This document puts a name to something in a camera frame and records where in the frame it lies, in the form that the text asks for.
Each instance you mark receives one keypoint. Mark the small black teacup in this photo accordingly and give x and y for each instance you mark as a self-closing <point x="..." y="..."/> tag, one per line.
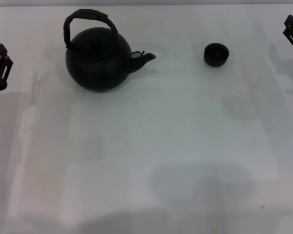
<point x="216" y="55"/>

